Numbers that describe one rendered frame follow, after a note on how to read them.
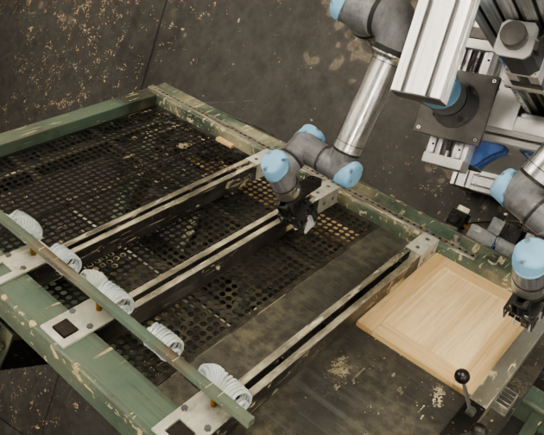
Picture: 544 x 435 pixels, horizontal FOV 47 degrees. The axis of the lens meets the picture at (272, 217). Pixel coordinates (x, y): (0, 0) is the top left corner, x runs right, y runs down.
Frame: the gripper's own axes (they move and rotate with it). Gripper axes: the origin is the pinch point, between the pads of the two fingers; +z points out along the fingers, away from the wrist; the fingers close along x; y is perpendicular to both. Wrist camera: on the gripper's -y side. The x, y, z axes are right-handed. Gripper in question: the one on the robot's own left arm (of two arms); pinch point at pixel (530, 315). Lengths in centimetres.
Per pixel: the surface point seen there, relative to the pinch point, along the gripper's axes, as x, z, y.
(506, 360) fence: -3.3, 23.5, 5.5
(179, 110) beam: -173, 29, -22
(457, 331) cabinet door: -19.2, 25.6, 4.7
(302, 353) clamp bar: -41, -4, 41
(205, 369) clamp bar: -42, -35, 60
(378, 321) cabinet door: -37.2, 16.8, 16.8
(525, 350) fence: -1.1, 27.6, -1.1
